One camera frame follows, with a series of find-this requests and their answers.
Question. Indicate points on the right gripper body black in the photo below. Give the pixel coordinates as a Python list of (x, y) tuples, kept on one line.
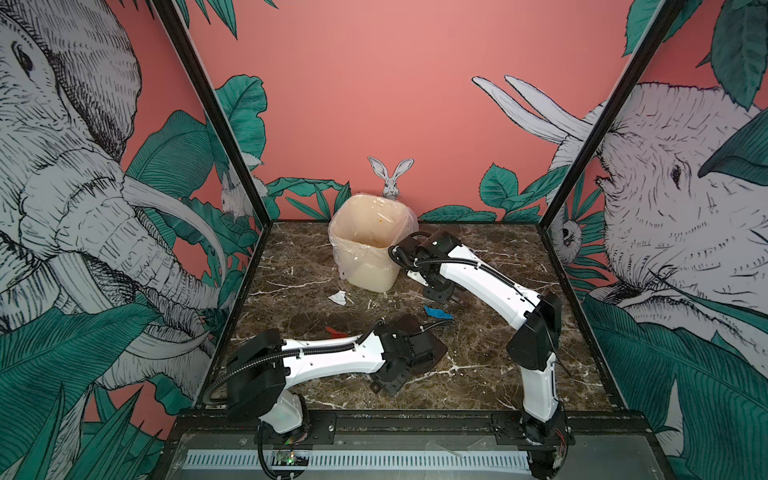
[(438, 291)]

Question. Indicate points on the blue paper scrap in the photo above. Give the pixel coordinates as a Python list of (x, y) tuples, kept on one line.
[(437, 313)]

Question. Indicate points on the dark brown dustpan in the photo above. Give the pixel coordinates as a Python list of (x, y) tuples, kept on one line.
[(411, 326)]

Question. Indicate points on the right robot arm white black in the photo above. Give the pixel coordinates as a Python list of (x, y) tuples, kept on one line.
[(444, 263)]

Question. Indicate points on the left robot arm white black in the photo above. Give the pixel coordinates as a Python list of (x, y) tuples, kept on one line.
[(260, 375)]

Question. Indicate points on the red paper scrap left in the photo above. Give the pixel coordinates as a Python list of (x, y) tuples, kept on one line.
[(335, 333)]

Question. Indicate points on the white paper scrap left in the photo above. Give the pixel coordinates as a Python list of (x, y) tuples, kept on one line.
[(339, 298)]

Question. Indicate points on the cream plastic trash bin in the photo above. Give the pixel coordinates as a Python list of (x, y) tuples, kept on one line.
[(369, 246)]

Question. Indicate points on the clear plastic bin liner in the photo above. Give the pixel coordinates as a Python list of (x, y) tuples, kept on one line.
[(360, 258)]

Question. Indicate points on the white perforated vent strip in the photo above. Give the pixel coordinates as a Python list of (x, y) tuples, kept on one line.
[(331, 460)]

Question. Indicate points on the small green circuit board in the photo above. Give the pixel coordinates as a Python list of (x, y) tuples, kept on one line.
[(290, 459)]

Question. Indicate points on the black front mounting rail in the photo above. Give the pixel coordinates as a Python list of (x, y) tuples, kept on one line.
[(594, 443)]

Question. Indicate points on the black right frame post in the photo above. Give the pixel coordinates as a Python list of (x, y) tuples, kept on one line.
[(653, 36)]

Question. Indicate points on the black frame post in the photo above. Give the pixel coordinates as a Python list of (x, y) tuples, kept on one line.
[(176, 30), (653, 36)]

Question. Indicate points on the black left frame post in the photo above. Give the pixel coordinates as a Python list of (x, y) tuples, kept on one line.
[(176, 30)]

